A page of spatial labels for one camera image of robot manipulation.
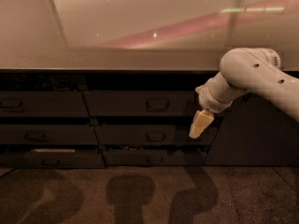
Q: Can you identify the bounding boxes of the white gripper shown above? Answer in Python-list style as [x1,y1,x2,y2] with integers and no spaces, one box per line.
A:
[189,78,233,139]

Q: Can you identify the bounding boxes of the grey drawer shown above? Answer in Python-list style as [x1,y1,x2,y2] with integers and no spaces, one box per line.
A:
[95,125,218,146]
[0,125,98,145]
[83,91,196,117]
[0,91,88,118]
[103,149,206,166]
[0,149,106,169]

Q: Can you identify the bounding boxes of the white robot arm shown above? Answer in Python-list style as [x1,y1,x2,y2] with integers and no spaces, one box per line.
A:
[189,48,299,139]

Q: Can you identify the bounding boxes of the dark items in left drawer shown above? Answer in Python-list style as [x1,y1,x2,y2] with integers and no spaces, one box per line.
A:
[0,74,78,91]

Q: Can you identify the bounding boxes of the white object in bottom drawer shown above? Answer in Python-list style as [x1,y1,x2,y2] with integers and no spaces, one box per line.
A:
[31,148,76,153]

